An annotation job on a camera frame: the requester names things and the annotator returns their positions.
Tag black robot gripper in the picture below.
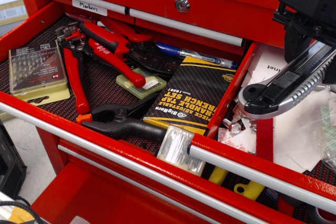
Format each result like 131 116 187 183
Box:
273 0 336 84

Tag silver black box cutter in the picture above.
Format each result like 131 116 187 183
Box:
237 41 335 120

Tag small open right drawer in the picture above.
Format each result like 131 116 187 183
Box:
189 40 336 216

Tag black yellow tap wrench box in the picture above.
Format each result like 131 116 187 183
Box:
144 57 236 135

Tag large open left drawer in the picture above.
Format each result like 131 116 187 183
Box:
0 1 257 224

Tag black box on floor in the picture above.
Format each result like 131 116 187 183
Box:
1 122 27 198

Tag silver wing bolt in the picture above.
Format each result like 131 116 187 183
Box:
314 84 331 92

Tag clear plastic bag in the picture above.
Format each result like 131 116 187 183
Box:
300 90 335 171

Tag white cabinet manual paper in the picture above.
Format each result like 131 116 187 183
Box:
241 44 320 173

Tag red plastic strip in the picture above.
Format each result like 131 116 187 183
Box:
256 119 274 162

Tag silver cabinet keys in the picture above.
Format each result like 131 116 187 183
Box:
233 98 257 132

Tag silver bolt lower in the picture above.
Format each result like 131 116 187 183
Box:
222 119 242 135

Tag blue dry erase marker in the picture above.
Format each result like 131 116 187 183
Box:
156 42 238 70

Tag silver cabinet lock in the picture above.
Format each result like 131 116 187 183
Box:
175 0 190 13

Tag red tool cabinet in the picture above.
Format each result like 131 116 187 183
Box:
24 0 335 214

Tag small yellow-green plastic case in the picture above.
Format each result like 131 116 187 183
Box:
116 68 167 99

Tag clear blade case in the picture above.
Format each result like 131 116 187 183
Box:
156 126 206 177

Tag red black crimping pliers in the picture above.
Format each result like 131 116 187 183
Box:
79 17 182 81

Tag black spring clamp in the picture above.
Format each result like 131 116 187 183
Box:
76 92 166 143

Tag white markers label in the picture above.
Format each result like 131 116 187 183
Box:
72 0 108 16

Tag red marker pen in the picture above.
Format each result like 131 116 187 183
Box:
65 13 105 27

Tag drill bit set case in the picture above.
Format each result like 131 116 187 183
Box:
8 41 70 106

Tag yellow handled tool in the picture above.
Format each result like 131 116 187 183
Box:
208 166 265 201

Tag red wire stripper tool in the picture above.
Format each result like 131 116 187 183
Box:
56 22 90 114

